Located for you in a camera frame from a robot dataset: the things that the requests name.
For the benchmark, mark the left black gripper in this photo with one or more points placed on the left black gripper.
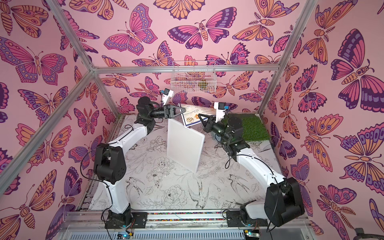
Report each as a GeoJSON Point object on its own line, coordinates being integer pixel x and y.
{"type": "Point", "coordinates": [168, 112]}

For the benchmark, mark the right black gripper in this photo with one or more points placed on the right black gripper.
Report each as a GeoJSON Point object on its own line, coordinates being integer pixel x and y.
{"type": "Point", "coordinates": [209, 124]}

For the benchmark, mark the laminated dim sum menu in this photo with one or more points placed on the laminated dim sum menu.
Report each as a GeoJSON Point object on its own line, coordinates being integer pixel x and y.
{"type": "Point", "coordinates": [191, 116]}

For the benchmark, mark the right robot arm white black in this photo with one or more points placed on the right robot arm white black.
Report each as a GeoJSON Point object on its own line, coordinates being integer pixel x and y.
{"type": "Point", "coordinates": [283, 200]}

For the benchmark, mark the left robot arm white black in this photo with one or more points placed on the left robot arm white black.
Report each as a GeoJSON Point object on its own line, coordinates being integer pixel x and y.
{"type": "Point", "coordinates": [110, 164]}

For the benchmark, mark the white cutting board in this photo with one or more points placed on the white cutting board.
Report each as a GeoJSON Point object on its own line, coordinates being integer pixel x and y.
{"type": "Point", "coordinates": [184, 145]}

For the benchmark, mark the green artificial grass mat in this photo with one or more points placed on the green artificial grass mat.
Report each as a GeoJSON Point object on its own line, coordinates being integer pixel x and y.
{"type": "Point", "coordinates": [253, 128]}

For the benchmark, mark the right small circuit board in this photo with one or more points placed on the right small circuit board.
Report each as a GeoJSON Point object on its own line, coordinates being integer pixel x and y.
{"type": "Point", "coordinates": [252, 234]}

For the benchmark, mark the small green circuit board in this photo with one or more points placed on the small green circuit board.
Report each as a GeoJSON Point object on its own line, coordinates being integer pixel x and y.
{"type": "Point", "coordinates": [124, 236]}

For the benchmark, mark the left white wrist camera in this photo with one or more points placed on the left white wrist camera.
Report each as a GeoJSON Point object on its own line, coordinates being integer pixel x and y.
{"type": "Point", "coordinates": [167, 95]}

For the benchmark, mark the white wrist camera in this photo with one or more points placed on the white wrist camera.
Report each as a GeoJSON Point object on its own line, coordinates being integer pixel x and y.
{"type": "Point", "coordinates": [167, 95]}
{"type": "Point", "coordinates": [221, 109]}

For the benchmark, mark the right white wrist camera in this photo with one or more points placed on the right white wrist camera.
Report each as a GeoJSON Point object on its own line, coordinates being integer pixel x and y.
{"type": "Point", "coordinates": [221, 109]}

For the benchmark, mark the white wire rack basket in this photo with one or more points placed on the white wire rack basket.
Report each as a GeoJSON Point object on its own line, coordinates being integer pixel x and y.
{"type": "Point", "coordinates": [194, 77]}

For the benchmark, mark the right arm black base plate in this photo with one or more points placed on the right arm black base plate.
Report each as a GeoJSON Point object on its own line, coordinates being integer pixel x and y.
{"type": "Point", "coordinates": [237, 219]}

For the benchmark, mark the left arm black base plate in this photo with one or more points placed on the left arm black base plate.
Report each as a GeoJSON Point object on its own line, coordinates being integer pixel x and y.
{"type": "Point", "coordinates": [135, 220]}

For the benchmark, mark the aluminium front rail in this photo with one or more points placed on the aluminium front rail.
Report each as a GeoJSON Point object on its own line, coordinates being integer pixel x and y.
{"type": "Point", "coordinates": [180, 225]}

